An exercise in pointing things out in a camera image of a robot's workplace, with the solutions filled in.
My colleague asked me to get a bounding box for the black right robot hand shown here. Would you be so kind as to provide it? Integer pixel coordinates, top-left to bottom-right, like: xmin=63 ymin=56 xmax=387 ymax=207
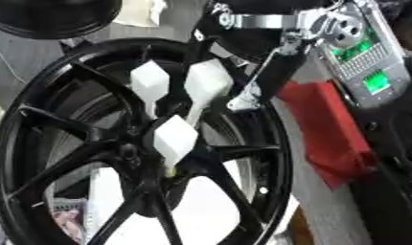
xmin=191 ymin=0 xmax=335 ymax=112

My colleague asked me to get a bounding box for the black spoked wheel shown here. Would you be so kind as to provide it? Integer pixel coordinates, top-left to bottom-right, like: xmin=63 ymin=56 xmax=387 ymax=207
xmin=0 ymin=37 xmax=295 ymax=245

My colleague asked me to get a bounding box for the red block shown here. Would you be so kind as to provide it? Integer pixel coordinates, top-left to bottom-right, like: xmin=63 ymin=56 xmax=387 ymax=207
xmin=276 ymin=79 xmax=380 ymax=189

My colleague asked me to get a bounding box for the cream cloth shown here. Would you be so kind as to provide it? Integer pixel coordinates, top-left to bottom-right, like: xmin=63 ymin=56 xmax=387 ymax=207
xmin=110 ymin=0 xmax=170 ymax=29

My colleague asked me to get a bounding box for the white board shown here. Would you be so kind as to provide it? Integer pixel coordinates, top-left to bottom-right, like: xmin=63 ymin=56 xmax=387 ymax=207
xmin=86 ymin=158 xmax=302 ymax=245

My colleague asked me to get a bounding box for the black round tire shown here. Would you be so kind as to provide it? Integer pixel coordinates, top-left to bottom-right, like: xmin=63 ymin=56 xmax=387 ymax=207
xmin=0 ymin=0 xmax=126 ymax=40

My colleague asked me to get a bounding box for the printed magazine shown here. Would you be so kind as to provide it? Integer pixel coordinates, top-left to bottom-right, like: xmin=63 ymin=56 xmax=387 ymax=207
xmin=46 ymin=197 xmax=92 ymax=245

